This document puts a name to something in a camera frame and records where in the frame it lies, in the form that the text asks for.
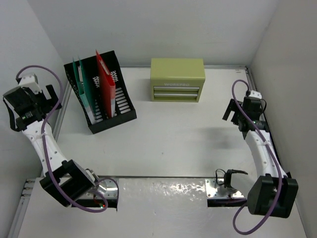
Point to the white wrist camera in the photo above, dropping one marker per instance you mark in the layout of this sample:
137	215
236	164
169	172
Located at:
29	81
254	94

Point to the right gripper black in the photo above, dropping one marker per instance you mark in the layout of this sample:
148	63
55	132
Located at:
233	106

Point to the black three-slot file organizer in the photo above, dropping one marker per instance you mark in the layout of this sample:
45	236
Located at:
124	109

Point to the green metal drawer toolbox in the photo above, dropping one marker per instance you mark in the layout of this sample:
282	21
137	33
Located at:
176	79

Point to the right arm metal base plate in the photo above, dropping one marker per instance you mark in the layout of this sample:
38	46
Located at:
215	190

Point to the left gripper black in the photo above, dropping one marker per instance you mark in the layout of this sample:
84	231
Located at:
49	104

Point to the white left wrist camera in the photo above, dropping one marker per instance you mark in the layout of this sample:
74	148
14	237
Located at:
29	81

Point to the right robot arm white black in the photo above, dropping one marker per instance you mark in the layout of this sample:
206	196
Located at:
272	179

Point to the red folder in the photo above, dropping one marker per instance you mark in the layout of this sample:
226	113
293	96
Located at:
107	86

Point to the green notebook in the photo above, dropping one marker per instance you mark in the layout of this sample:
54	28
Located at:
85	90

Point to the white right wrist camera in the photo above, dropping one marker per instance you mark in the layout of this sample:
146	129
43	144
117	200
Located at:
254	94

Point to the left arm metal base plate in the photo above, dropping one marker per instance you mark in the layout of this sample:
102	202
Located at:
108	188

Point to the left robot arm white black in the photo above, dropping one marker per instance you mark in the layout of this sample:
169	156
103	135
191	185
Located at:
61	176

